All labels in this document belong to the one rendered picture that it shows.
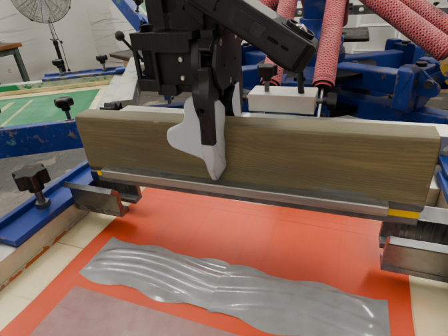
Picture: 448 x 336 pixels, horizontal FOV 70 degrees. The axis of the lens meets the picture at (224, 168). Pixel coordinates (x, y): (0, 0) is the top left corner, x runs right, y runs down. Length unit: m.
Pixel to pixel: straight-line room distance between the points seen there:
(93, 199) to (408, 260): 0.41
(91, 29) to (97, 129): 5.53
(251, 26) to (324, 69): 0.53
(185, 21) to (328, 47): 0.56
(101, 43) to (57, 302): 5.53
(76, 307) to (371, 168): 0.35
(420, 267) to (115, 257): 0.36
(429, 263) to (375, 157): 0.14
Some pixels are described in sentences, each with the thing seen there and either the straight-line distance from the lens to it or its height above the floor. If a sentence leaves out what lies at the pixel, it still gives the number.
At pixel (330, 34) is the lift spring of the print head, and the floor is 1.14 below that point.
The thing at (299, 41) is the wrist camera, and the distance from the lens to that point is 0.27.
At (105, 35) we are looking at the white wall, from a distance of 5.77.
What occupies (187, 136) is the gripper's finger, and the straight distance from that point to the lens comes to 0.32.
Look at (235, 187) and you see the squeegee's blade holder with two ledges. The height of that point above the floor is 1.08.
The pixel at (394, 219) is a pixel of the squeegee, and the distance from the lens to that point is 0.36.
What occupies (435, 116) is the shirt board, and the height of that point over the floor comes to 0.93.
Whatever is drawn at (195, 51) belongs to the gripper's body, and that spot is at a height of 1.21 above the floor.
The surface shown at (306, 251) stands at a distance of 0.44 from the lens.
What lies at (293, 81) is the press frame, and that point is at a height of 1.04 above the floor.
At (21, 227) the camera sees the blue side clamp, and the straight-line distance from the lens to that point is 0.51.
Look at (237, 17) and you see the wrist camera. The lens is 0.28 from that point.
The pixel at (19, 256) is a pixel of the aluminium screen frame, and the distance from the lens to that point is 0.50.
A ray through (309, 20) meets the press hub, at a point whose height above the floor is 1.15.
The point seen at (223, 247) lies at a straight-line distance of 0.44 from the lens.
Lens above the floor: 1.26
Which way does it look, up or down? 30 degrees down
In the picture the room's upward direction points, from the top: 5 degrees counter-clockwise
